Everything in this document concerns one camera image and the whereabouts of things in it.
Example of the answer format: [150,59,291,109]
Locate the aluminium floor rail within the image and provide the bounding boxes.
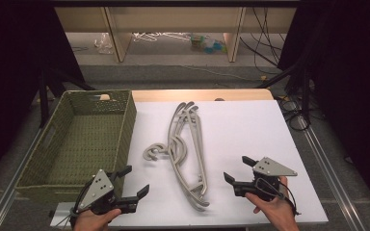
[0,127,44,231]
[297,115,369,231]

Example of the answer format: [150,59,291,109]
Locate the light wooden shelf unit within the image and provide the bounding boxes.
[54,6,298,64]

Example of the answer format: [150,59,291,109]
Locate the green woven basket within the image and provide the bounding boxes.
[13,89,138,204]

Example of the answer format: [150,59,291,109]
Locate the thin white floor cable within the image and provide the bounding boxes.
[141,64,262,82]

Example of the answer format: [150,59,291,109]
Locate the person's right hand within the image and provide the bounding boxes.
[245,176,301,231]

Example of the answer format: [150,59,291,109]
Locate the person's left hand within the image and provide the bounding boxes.
[72,208,122,231]

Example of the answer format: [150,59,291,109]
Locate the dark curtain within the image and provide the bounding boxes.
[277,0,370,222]
[0,0,87,191]

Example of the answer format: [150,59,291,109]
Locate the white wire hangers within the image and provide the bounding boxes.
[132,31,192,43]

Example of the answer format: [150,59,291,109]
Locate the hand-held gripper black cable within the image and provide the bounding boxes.
[254,177,302,216]
[70,178,99,225]

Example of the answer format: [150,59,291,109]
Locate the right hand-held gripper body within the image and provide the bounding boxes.
[233,156,299,202]

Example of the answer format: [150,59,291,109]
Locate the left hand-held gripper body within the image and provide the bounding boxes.
[76,168,140,216]

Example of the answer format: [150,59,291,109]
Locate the clear plastic bag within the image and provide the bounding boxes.
[93,32,114,55]

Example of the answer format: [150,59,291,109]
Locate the white table cover sheet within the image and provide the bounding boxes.
[49,99,330,228]

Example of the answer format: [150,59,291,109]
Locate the black hanging cables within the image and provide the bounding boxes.
[239,6,287,68]

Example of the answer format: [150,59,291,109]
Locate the black coiled floor cables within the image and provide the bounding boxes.
[277,94,312,132]

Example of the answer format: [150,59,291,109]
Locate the left hand-held gripper black cable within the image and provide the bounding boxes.
[70,178,99,225]

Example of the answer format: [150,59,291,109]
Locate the pile of colourful toys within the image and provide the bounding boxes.
[190,33,227,55]

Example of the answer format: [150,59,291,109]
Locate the right hand-held gripper black cable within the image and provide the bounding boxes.
[254,177,302,216]

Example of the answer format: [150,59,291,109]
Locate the black metal stand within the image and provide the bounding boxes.
[38,66,96,129]
[256,62,313,126]

